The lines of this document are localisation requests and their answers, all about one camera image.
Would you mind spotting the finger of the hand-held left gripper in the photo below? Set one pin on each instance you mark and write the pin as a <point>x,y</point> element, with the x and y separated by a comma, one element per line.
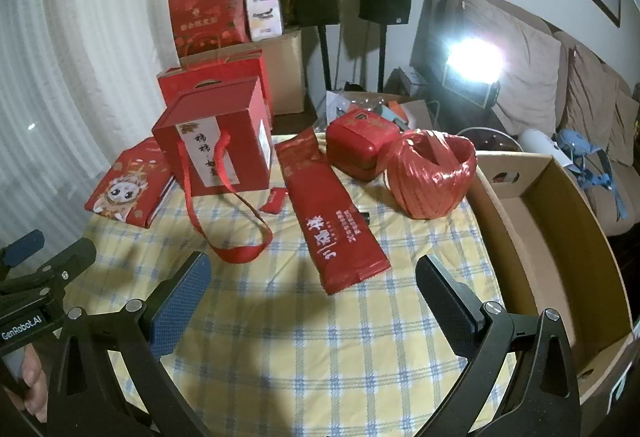
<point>75,257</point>
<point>22,247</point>

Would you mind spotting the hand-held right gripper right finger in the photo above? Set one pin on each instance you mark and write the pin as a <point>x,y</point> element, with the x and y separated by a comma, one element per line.
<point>450,312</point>

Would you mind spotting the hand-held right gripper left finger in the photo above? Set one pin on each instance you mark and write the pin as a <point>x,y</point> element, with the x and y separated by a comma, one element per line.
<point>180,312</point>

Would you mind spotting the red plastic twine ball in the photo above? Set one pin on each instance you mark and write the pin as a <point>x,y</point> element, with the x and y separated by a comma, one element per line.
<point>425,189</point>

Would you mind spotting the small red packet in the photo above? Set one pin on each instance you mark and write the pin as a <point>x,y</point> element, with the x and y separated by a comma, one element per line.
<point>273,200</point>

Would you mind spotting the brown cardboard box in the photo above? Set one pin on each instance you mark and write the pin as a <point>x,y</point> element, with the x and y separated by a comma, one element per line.
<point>575,217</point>
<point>287,67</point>

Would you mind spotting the long red packet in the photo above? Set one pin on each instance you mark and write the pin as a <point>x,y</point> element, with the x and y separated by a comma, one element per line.
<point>325,197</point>

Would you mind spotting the red rounded tin box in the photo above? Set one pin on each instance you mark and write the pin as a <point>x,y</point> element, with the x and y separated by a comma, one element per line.
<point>355,147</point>

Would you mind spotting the person's left hand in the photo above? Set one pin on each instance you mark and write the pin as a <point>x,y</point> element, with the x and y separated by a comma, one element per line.
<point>30,382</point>

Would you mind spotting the yellow plaid tablecloth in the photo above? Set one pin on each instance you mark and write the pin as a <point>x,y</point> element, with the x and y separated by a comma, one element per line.
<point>280,342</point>

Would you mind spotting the flat red cartoon gift box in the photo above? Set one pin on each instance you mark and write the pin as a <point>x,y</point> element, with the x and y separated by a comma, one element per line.
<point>145,167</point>

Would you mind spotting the dark round side table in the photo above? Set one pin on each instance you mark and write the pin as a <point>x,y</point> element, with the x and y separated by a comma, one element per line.
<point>490,143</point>

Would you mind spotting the white cylinder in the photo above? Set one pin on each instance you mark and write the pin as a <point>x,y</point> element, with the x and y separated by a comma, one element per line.
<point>535,139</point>

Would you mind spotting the brown sofa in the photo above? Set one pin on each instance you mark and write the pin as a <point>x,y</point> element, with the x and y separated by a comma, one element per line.
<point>615,212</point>

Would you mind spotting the cardboard box of clutter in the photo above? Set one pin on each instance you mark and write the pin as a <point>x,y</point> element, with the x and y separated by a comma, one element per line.
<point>415,112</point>

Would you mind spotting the white curtain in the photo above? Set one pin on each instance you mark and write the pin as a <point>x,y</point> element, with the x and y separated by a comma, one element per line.
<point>100,42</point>

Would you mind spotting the dark wooden low table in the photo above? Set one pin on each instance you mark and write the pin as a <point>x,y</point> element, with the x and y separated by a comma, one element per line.
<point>295,122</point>

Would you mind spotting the bright portable lamp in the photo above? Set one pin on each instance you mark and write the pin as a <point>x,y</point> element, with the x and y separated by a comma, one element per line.
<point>470,89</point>

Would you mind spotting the small grey box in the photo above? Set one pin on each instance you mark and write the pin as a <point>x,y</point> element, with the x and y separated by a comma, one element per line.
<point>415,79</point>

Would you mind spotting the red pastry gift box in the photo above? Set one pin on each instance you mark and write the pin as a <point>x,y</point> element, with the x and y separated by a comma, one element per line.
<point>220,69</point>

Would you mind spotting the white printed sheet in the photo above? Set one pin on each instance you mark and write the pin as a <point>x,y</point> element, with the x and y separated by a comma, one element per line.
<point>334,104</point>

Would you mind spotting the large beige cushion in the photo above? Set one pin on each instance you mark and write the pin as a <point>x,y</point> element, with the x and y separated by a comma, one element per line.
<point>530,67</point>

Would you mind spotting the black speaker stand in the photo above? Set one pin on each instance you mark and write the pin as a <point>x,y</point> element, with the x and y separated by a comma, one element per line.
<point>385,57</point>
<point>326,57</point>

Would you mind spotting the closed brown cardboard box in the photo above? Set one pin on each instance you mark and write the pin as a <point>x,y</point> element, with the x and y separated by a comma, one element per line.
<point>287,67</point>

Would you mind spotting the red gold-print gift bag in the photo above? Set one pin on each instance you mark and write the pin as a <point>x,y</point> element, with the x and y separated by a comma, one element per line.
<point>200,12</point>

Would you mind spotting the dark upright board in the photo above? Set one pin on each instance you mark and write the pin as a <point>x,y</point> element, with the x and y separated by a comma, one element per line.
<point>430,27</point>

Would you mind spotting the small white box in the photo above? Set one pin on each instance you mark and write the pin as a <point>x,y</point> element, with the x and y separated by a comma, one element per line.
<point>265,14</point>

